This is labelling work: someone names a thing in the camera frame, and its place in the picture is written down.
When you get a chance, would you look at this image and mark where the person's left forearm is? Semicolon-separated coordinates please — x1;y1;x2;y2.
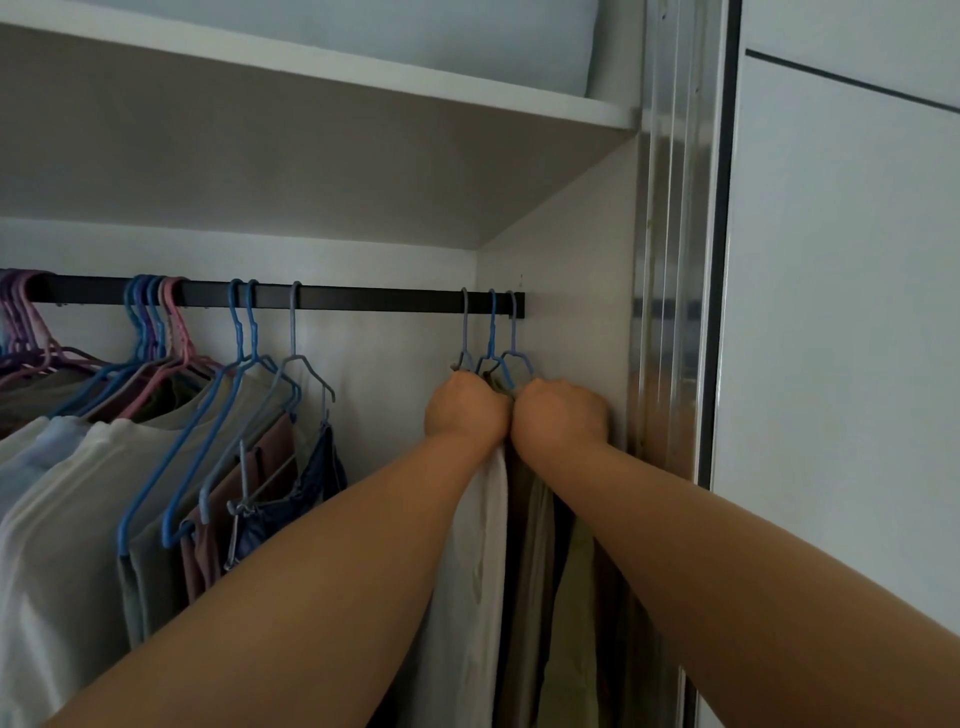
44;431;500;728

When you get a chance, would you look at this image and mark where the person's right hand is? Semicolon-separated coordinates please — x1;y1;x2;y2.
509;377;613;466

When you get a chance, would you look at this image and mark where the black closet rod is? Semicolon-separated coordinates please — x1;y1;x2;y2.
0;271;526;320

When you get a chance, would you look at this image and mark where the white wardrobe shelf board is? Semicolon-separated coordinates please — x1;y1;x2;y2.
0;0;643;250

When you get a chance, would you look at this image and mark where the white sliding door silver frame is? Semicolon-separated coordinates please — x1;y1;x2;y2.
626;0;960;728

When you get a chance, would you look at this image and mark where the white wardrobe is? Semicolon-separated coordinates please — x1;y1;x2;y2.
0;0;744;728

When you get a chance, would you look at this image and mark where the row of coloured plastic hangers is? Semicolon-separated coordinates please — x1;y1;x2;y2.
0;268;538;571

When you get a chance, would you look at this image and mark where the pale blue folded quilt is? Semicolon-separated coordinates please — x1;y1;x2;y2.
82;0;601;99

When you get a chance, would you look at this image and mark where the person's left hand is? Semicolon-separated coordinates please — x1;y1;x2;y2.
423;371;515;451

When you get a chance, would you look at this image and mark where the person's right forearm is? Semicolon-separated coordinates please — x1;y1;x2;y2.
536;438;960;728

